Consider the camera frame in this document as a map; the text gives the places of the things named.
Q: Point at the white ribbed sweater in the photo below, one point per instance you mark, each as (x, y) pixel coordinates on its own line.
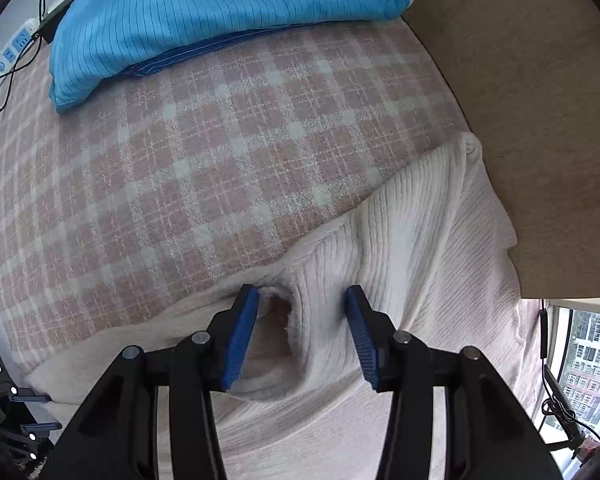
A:
(420, 240)

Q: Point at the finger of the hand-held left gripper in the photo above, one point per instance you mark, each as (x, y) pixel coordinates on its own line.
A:
(40, 428)
(30, 397)

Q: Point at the apartment buildings outside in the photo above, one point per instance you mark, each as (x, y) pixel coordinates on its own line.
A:
(595, 360)

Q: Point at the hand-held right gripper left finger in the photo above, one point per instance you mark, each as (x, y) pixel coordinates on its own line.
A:
(240, 340)

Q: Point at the black power adapter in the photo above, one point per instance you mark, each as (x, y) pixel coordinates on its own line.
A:
(55, 22)

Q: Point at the light wooden panel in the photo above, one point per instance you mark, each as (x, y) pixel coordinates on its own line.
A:
(530, 110)

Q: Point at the white power strip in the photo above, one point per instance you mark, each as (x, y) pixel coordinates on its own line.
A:
(5, 57)

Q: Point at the blue striped towel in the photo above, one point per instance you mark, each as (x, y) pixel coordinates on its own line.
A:
(205, 5)

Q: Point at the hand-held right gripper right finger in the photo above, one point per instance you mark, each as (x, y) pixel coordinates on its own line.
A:
(362, 340)

